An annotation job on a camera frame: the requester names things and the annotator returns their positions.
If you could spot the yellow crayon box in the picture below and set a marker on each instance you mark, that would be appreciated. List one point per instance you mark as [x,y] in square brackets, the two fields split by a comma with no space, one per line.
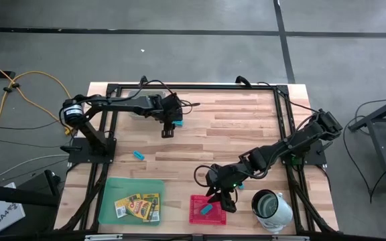
[141,208]
[122,207]

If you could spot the crayon box with green panel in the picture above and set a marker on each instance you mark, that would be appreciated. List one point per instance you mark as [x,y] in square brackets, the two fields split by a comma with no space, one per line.
[153,204]

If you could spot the green translucent plastic bin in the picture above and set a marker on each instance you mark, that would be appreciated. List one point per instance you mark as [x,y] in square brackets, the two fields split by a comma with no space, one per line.
[109,201]

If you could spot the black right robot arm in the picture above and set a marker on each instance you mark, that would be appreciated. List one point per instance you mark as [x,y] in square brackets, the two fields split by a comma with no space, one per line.
[290,145]

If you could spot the black metal stand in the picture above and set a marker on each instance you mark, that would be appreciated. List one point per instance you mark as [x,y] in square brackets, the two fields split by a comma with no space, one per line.
[380,150]

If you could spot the white tall cup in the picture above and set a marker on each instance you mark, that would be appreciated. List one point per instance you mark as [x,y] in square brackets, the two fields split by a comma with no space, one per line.
[280,211]

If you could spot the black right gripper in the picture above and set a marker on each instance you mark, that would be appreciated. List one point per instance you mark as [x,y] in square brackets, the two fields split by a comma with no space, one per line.
[223,177]

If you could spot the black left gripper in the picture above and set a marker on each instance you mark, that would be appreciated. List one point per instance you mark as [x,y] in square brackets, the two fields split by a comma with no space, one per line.
[168,115]

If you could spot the red slotted plastic basket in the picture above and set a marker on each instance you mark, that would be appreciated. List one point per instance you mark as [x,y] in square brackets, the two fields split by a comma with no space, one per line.
[196,217]

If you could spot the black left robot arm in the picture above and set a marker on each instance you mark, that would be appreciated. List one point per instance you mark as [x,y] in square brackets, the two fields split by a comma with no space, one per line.
[122,105]

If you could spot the black aluminium table frame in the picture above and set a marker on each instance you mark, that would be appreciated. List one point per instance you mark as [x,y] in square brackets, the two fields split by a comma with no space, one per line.
[196,86]

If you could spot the clear plastic container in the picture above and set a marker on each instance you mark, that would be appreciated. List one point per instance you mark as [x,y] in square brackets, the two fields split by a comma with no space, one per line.
[139,114]

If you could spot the black floor equipment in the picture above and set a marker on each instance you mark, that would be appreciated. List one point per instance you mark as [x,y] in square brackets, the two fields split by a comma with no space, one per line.
[12,194]

